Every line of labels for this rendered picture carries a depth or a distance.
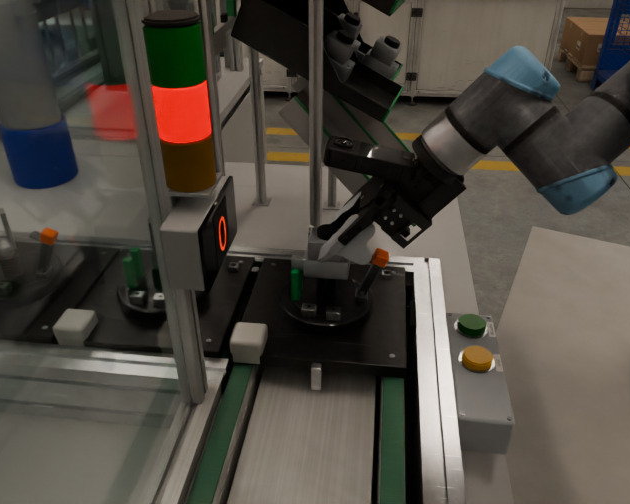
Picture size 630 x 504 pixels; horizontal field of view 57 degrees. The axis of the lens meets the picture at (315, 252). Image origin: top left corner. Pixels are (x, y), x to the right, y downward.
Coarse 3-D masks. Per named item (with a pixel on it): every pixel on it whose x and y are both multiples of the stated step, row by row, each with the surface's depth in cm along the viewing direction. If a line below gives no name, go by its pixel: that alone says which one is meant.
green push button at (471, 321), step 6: (462, 318) 85; (468, 318) 85; (474, 318) 85; (480, 318) 85; (462, 324) 84; (468, 324) 84; (474, 324) 84; (480, 324) 84; (462, 330) 84; (468, 330) 83; (474, 330) 83; (480, 330) 83
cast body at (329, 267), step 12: (312, 228) 83; (324, 228) 81; (336, 228) 81; (312, 240) 80; (324, 240) 80; (312, 252) 80; (300, 264) 84; (312, 264) 81; (324, 264) 81; (336, 264) 81; (348, 264) 81; (312, 276) 83; (324, 276) 82; (336, 276) 82
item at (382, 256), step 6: (378, 252) 81; (384, 252) 82; (372, 258) 82; (378, 258) 81; (384, 258) 81; (372, 264) 83; (378, 264) 82; (384, 264) 81; (372, 270) 83; (378, 270) 82; (366, 276) 83; (372, 276) 83; (366, 282) 84; (372, 282) 84; (360, 288) 85; (366, 288) 84
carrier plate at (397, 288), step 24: (264, 264) 97; (288, 264) 97; (264, 288) 91; (384, 288) 91; (264, 312) 86; (384, 312) 86; (288, 336) 82; (312, 336) 82; (336, 336) 82; (360, 336) 82; (384, 336) 82; (264, 360) 79; (288, 360) 78; (312, 360) 78; (336, 360) 78; (360, 360) 78; (384, 360) 78
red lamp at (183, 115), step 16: (160, 96) 51; (176, 96) 50; (192, 96) 51; (160, 112) 52; (176, 112) 51; (192, 112) 52; (208, 112) 53; (160, 128) 53; (176, 128) 52; (192, 128) 52; (208, 128) 54
